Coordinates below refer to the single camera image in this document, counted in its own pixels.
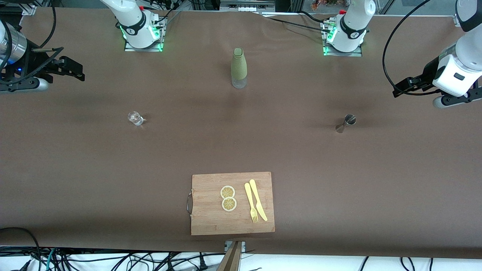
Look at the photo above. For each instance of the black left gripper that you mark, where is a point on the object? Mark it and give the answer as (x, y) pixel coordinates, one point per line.
(429, 73)

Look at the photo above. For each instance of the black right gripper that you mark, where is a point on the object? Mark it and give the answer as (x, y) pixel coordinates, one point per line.
(33, 63)

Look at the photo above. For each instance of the steel jigger measuring cup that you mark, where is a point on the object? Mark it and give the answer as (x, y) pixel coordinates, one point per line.
(350, 119)

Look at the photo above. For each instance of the small clear glass cup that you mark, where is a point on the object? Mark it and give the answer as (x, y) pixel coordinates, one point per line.
(134, 117)

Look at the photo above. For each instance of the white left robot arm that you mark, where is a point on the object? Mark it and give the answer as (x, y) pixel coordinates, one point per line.
(354, 22)

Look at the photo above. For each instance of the brown table cover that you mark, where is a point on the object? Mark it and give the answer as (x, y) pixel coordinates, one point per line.
(113, 188)

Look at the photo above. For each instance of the green sleeved glass bottle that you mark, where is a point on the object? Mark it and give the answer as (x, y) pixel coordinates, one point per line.
(238, 64)

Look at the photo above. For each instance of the grey metal box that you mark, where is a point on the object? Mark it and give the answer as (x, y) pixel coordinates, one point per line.
(244, 5)

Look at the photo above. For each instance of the yellow plastic knife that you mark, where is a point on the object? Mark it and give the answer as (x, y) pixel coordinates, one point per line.
(258, 199)

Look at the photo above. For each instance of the yellow plastic fork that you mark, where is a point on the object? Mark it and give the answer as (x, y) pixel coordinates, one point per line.
(250, 199)

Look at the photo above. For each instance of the lemon slice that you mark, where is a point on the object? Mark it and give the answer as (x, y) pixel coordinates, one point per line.
(229, 204)
(227, 192)

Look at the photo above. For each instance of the wooden cutting board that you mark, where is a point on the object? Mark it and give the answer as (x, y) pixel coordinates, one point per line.
(211, 218)

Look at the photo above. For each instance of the aluminium frame corner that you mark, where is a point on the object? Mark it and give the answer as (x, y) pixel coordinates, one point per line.
(456, 20)
(29, 10)

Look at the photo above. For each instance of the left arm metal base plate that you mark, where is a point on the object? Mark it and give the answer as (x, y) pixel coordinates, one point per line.
(354, 54)

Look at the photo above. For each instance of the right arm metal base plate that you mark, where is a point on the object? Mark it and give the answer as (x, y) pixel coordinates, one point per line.
(130, 48)

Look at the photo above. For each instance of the small metal bracket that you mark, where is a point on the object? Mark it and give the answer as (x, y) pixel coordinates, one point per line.
(227, 246)

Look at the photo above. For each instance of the wooden post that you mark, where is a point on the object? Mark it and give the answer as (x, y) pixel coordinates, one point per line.
(231, 259)

